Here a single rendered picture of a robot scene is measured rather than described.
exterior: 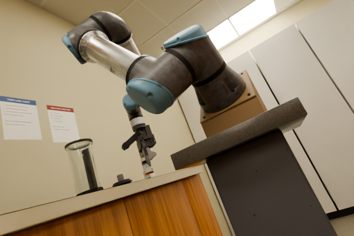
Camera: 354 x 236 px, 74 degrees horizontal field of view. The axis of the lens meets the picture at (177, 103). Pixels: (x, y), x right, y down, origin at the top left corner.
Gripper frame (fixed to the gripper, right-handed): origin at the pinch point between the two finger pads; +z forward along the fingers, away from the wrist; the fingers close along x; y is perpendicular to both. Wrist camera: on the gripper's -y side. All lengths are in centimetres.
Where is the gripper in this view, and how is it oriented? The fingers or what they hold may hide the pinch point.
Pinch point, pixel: (147, 165)
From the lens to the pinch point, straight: 119.1
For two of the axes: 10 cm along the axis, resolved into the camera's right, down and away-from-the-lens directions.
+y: 8.8, -1.8, 4.4
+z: 3.5, 8.8, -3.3
